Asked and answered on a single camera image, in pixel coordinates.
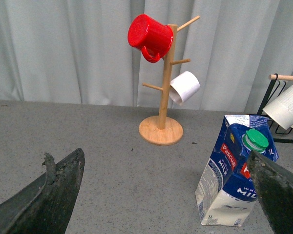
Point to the grey-white curtain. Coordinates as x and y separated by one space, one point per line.
76 51

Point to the wooden mug tree stand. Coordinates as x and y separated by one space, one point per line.
161 129

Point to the cream ribbed mug on rack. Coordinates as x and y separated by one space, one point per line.
281 109

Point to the blue Pascual milk carton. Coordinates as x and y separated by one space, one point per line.
225 194

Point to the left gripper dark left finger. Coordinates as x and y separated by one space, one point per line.
45 205

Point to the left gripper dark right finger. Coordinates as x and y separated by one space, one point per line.
274 188

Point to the white mug on tree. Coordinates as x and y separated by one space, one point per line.
183 87

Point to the red enamel mug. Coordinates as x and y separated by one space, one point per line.
152 38

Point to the black wire mug rack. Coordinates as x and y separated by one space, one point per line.
278 84

